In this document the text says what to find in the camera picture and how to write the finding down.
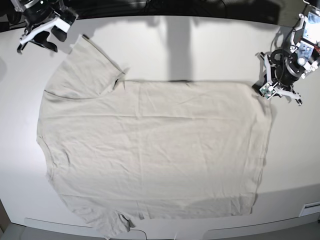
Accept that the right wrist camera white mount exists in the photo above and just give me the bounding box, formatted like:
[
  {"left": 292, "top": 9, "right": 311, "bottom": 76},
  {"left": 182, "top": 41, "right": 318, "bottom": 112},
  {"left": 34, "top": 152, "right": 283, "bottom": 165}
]
[{"left": 17, "top": 17, "right": 71, "bottom": 54}]

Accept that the light grey T-shirt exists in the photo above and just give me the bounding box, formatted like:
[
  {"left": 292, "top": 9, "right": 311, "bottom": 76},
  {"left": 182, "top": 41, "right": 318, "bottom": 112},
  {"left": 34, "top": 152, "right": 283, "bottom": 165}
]
[{"left": 37, "top": 37, "right": 272, "bottom": 238}]

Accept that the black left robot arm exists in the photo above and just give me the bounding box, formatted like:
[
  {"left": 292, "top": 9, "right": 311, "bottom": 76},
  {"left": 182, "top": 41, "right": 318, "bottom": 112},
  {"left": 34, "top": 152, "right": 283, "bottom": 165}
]
[{"left": 253, "top": 0, "right": 320, "bottom": 103}]

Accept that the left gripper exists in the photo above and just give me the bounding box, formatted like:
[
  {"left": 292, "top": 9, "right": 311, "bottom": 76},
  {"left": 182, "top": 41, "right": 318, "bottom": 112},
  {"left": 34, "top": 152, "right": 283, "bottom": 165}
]
[{"left": 252, "top": 49, "right": 304, "bottom": 93}]

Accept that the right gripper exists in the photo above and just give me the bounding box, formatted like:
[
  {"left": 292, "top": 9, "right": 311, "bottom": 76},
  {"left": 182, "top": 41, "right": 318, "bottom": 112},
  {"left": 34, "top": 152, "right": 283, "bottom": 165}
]
[{"left": 22, "top": 0, "right": 78, "bottom": 53}]

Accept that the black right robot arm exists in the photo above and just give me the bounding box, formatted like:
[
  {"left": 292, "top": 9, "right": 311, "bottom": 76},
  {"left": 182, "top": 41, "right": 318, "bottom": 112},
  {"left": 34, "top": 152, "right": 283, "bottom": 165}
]
[{"left": 12, "top": 0, "right": 78, "bottom": 54}]

